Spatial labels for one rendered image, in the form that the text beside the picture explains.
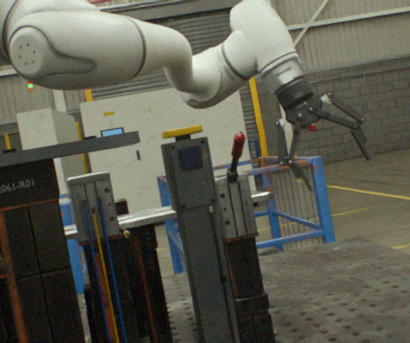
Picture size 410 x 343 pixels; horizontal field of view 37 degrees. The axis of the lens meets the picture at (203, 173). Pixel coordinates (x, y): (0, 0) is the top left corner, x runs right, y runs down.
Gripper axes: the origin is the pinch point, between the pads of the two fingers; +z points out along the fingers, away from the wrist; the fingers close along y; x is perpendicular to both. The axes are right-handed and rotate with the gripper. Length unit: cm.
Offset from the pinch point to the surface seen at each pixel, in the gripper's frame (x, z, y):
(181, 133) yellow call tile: -36.1, -16.3, -20.7
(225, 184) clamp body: -17.1, -7.4, -20.4
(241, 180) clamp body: -16.1, -6.6, -17.5
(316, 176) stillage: 192, -5, 1
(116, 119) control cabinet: 734, -229, -198
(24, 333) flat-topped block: -44, 0, -55
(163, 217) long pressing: -9.8, -8.1, -35.5
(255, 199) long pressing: -3.0, -2.8, -17.7
